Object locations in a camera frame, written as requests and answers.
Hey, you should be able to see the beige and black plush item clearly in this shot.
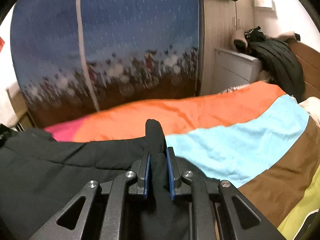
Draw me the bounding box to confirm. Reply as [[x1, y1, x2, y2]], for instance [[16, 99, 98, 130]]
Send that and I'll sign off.
[[231, 29, 248, 54]]

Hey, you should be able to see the red paper wall decoration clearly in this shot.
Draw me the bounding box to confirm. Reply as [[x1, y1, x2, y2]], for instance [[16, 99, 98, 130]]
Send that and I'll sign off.
[[0, 37, 5, 51]]

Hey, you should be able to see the blue fabric wardrobe with bicycles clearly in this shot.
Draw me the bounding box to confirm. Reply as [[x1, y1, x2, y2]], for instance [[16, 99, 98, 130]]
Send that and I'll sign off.
[[10, 0, 199, 128]]

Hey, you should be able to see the black quilted jacket on headboard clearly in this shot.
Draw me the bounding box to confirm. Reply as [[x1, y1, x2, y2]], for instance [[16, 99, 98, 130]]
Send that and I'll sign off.
[[244, 27, 305, 102]]

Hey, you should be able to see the large black padded jacket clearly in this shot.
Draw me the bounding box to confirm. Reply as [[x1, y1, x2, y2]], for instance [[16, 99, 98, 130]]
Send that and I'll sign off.
[[0, 119, 221, 240]]

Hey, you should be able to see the white wall air conditioner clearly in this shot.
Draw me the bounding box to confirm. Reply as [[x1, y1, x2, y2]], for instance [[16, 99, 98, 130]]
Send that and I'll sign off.
[[253, 0, 276, 11]]

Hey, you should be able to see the wooden bed headboard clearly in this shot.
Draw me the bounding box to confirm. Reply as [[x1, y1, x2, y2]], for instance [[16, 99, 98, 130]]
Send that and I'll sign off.
[[288, 40, 320, 100]]

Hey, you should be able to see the white drawer cabinet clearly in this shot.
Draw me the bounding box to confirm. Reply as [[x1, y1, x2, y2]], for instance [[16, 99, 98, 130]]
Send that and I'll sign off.
[[212, 49, 262, 94]]

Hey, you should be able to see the colourful striped bed blanket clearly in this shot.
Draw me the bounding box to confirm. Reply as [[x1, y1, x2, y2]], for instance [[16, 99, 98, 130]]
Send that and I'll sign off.
[[47, 82, 319, 239]]

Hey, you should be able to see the wooden side table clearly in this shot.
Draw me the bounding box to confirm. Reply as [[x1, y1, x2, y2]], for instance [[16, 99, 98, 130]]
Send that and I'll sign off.
[[6, 82, 35, 131]]

